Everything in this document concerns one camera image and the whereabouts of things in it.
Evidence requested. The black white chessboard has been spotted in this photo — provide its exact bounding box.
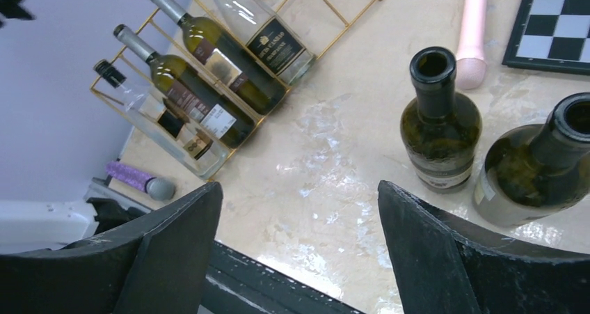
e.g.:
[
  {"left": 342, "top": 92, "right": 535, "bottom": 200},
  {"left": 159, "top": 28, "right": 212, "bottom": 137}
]
[{"left": 502, "top": 0, "right": 589, "bottom": 76}]

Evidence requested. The pink cylindrical handle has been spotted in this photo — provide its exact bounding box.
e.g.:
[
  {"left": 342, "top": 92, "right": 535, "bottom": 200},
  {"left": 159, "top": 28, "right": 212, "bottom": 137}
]
[{"left": 456, "top": 0, "right": 487, "bottom": 90}]

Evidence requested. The clear brown-tinted bottle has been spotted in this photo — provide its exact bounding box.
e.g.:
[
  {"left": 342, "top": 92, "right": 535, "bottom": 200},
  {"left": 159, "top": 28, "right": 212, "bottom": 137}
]
[{"left": 214, "top": 0, "right": 317, "bottom": 86}]

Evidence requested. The dark green wine bottle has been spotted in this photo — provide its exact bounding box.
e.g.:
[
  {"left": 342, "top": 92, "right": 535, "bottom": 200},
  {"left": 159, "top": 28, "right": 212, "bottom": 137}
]
[{"left": 113, "top": 24, "right": 255, "bottom": 148}]

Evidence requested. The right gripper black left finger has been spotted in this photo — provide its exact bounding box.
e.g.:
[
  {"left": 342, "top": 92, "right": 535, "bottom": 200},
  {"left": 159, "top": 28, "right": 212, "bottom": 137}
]
[{"left": 1, "top": 182, "right": 223, "bottom": 313}]

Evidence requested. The gold wire wine rack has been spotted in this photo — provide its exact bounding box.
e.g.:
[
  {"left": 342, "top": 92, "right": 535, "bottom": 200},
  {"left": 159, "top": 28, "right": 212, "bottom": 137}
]
[{"left": 90, "top": 0, "right": 384, "bottom": 182}]

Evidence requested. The clear glass liquor bottle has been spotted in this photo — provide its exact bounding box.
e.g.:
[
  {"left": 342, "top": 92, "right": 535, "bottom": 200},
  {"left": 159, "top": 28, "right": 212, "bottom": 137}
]
[{"left": 93, "top": 59, "right": 229, "bottom": 180}]

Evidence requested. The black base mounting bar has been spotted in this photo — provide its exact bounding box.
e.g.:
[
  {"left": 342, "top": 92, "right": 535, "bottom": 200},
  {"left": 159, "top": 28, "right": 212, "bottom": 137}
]
[{"left": 201, "top": 241, "right": 362, "bottom": 314}]

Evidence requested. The purple glitter microphone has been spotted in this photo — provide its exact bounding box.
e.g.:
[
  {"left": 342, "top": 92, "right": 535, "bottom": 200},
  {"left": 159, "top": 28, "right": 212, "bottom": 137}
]
[{"left": 105, "top": 161, "right": 176, "bottom": 201}]

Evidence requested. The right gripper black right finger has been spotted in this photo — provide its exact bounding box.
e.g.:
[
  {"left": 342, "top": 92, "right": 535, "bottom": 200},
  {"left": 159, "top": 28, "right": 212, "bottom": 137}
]
[{"left": 378, "top": 180, "right": 589, "bottom": 313}]

